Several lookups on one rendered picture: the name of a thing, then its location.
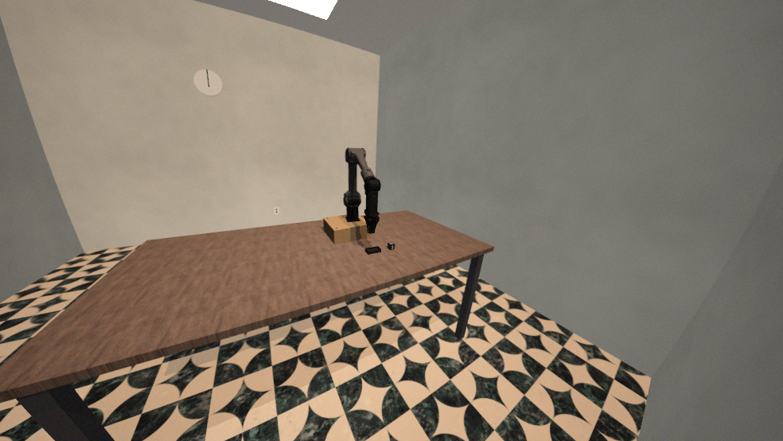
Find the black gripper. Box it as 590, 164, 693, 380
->
364, 205, 380, 232

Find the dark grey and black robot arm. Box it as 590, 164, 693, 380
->
343, 148, 381, 222

